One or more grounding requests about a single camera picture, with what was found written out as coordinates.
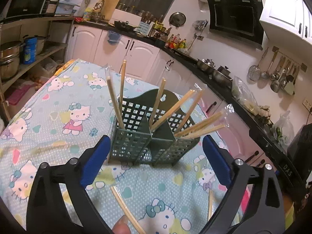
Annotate blue plastic container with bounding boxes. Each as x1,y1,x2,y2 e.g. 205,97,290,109
23,37,38,65

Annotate wooden cutting board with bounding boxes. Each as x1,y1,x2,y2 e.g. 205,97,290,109
98,0,121,21

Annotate black range hood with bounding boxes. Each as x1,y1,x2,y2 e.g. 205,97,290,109
206,0,265,51

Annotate row of hanging kitchen utensils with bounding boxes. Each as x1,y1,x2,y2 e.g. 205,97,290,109
248,46,308,96

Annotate green plastic utensil basket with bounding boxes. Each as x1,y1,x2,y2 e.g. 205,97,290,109
107,89,202,168

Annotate teal knife block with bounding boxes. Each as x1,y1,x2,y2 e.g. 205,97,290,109
140,20,154,36

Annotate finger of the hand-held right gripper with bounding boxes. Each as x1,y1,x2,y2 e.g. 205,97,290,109
249,128,307,196

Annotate light blue storage box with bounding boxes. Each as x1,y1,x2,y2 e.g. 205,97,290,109
55,0,80,15

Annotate row of spice jars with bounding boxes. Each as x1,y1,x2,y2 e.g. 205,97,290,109
115,2,164,23

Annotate large steel stock pot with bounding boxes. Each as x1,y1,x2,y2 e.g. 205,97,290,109
0,41,23,80

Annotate person's left hand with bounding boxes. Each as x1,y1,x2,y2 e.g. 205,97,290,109
113,215,132,234

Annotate black microwave oven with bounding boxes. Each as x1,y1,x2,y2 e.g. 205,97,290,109
0,0,56,22

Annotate wooden chopsticks pair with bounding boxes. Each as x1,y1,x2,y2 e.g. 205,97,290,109
106,75,121,130
119,59,128,130
207,188,215,222
175,90,204,133
151,89,196,131
174,110,224,137
109,186,147,234
180,124,227,140
148,78,167,127

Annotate pile of eggs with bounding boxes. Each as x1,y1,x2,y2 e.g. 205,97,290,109
30,76,47,91

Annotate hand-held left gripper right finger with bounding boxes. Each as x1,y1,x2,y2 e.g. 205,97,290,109
199,135,286,234

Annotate plastic bag of greens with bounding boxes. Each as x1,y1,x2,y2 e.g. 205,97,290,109
270,110,296,147

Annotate pink plastic box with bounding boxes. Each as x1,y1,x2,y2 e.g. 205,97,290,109
6,82,37,107

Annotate hanging small metal tools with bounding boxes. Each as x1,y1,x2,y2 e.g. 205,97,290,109
193,19,209,32

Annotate hanging round metal lid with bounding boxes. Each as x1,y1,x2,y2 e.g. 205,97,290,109
169,12,187,28

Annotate group of condiment bottles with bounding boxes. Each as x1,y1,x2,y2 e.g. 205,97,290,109
166,33,190,52

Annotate cartoon cat printed tablecloth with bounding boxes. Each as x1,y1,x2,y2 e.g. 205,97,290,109
0,58,246,234

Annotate clear plastic bag of food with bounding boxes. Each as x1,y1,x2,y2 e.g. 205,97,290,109
231,76,259,113

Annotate steel pot with lid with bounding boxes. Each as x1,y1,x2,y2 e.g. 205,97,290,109
212,65,232,86

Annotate black wok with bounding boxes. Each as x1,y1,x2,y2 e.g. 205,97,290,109
113,20,141,32

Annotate blue hanging bag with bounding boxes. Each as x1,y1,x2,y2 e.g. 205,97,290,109
107,30,121,46

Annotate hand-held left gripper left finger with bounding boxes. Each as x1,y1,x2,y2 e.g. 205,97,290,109
26,135,113,234

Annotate white upper cabinet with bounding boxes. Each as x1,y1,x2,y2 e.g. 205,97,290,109
259,0,312,46

